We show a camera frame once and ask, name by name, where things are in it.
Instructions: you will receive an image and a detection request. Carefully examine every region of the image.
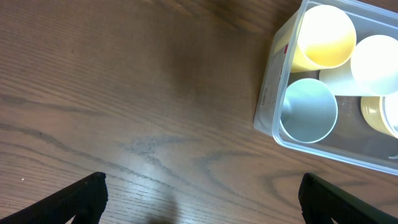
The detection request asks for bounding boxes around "yellow plastic bowl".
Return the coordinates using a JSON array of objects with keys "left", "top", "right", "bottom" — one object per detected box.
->
[{"left": 361, "top": 96, "right": 397, "bottom": 138}]

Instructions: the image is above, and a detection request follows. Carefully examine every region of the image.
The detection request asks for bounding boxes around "yellow plastic cup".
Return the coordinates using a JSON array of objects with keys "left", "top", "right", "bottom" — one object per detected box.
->
[{"left": 272, "top": 4, "right": 357, "bottom": 73}]

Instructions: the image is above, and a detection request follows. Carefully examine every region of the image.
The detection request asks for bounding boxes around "grey plastic cup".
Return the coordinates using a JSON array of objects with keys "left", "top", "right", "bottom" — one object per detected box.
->
[{"left": 280, "top": 78, "right": 338, "bottom": 144}]

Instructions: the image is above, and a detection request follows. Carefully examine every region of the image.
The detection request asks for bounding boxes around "clear plastic container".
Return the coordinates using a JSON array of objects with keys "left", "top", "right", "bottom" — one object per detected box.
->
[{"left": 254, "top": 0, "right": 397, "bottom": 174}]

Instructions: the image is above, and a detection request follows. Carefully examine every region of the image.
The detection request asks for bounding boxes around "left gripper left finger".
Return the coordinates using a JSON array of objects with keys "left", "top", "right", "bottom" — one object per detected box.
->
[{"left": 1, "top": 172, "right": 108, "bottom": 224}]

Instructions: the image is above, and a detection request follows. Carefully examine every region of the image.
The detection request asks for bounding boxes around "cream plastic cup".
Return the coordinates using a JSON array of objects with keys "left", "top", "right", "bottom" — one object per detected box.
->
[{"left": 319, "top": 35, "right": 397, "bottom": 96}]

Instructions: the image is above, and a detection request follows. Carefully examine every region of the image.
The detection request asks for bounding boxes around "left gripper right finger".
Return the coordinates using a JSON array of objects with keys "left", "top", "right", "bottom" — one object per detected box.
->
[{"left": 298, "top": 173, "right": 397, "bottom": 224}]

